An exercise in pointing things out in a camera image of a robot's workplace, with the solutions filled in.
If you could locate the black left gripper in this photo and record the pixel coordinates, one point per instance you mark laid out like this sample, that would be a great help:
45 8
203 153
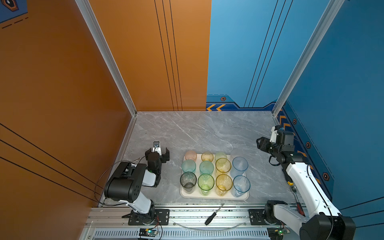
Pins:
165 157

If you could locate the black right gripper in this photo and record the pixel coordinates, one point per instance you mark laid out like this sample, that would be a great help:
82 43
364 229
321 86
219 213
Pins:
262 143

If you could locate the teal tall glass front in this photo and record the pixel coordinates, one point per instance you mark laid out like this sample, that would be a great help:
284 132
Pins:
189 166

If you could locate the teal tall glass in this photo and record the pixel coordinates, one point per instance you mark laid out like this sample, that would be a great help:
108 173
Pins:
206 167
189 166

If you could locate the pink short glass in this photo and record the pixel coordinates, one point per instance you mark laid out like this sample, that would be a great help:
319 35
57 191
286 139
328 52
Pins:
191 155

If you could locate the dark smoky tall glass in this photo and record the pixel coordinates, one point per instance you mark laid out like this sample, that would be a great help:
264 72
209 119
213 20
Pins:
188 181

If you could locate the blue tall glass back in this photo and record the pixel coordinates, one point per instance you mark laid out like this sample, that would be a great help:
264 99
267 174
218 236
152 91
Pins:
239 166

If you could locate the grey-blue tall glass back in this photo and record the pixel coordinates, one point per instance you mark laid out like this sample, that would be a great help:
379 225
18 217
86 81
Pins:
241 185

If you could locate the teal tall glass back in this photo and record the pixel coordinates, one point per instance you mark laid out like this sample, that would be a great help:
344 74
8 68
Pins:
206 167

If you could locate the yellow short glass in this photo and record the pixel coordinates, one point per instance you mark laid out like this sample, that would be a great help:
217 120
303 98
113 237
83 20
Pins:
207 156

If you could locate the green tall glass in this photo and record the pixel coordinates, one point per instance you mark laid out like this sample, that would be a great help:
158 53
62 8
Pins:
206 182

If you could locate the yellow tall glass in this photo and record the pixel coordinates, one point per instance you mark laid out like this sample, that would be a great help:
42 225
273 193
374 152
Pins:
223 166

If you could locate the green short glass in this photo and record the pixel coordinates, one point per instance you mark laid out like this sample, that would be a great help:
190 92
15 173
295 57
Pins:
220 155

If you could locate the amber tall glass back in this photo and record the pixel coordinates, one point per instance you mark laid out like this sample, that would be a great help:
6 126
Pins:
224 183

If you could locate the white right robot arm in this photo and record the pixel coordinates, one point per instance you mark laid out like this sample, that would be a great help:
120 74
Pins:
324 221

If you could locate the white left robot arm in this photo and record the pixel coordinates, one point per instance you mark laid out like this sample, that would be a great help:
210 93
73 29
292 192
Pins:
127 180

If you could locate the cream rectangular tray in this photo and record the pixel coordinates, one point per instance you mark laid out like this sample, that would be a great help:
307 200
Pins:
212 195

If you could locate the left green circuit board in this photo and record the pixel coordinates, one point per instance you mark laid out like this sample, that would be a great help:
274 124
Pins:
148 234

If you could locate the green circuit board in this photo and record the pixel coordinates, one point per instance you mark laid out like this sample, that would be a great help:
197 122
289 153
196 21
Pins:
276 234
148 234

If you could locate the right green circuit board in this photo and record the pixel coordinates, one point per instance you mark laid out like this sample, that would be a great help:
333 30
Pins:
276 234

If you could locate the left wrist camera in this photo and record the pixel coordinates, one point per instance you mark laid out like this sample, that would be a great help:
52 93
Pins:
156 148

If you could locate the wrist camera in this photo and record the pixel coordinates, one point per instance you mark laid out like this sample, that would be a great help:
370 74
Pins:
281 137
156 148

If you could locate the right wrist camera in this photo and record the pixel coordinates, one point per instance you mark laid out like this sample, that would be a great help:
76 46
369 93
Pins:
281 137

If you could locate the red handled ratchet wrench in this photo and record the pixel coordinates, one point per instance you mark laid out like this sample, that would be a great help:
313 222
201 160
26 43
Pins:
299 206

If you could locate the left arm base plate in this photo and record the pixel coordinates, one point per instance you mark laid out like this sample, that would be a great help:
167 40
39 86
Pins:
161 216

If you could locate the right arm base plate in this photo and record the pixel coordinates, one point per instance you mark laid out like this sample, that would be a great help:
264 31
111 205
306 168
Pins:
257 217

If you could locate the aluminium front rail frame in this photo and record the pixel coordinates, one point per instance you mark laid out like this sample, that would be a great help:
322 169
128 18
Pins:
229 221

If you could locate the black handled screwdriver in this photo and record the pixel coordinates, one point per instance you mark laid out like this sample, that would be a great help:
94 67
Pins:
213 215

